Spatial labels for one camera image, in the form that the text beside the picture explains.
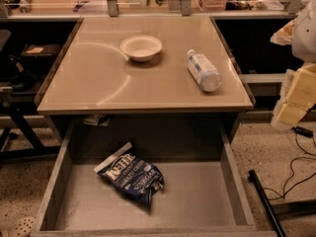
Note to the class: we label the black metal floor bar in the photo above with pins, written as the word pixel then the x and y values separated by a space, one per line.
pixel 253 178

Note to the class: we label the black box on shelf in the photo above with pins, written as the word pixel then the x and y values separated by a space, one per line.
pixel 41 53

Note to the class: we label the open grey drawer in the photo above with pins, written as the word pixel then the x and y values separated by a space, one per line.
pixel 202 197

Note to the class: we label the blue chip bag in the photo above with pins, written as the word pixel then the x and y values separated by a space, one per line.
pixel 131 175

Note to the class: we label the beige counter cabinet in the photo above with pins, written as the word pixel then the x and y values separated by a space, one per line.
pixel 94 76

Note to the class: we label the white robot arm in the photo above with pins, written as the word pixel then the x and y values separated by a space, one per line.
pixel 303 44

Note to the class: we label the white plastic bottle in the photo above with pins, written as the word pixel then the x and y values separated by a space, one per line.
pixel 205 73

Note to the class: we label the white paper bowl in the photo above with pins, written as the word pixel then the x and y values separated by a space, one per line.
pixel 141 48

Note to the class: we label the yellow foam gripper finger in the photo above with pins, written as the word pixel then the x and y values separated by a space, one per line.
pixel 284 35
pixel 297 96

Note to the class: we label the white perforated clog shoe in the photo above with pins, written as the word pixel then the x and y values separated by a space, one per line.
pixel 22 228

